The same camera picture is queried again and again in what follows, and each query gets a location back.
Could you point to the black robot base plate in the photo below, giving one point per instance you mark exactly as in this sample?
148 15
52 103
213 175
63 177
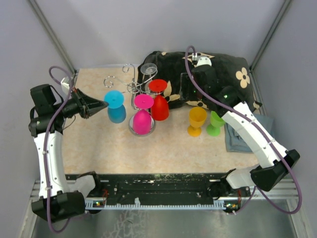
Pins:
165 189

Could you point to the chrome wine glass rack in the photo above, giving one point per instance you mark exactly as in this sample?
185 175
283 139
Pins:
135 89

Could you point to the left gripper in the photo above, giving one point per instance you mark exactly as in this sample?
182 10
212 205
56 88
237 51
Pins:
82 100

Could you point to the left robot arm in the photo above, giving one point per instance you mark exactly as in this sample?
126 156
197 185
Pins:
57 201

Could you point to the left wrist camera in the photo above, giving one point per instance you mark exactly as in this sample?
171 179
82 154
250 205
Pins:
65 85

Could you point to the clear wine glass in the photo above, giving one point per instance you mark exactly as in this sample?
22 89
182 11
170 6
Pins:
149 69

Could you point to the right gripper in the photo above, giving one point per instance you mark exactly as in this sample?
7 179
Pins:
186 82

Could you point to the folded denim cloth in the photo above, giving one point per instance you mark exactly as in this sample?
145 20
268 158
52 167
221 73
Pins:
235 143

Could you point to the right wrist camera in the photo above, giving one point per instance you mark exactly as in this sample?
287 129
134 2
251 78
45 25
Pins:
199 59

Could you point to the green wine glass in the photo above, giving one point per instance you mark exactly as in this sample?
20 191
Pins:
216 122

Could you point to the blue wine glass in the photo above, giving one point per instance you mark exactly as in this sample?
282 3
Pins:
116 110

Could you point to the orange wine glass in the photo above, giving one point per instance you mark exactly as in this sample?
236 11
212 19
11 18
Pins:
197 118

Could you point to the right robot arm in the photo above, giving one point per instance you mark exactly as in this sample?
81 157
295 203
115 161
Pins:
274 160

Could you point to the pink wine glass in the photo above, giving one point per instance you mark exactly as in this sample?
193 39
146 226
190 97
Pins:
142 121

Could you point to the black floral pillow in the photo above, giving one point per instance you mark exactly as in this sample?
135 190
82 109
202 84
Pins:
234 71

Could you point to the red wine glass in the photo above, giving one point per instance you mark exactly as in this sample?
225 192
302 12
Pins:
160 109

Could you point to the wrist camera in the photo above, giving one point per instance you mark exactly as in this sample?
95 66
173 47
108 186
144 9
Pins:
65 85
199 59

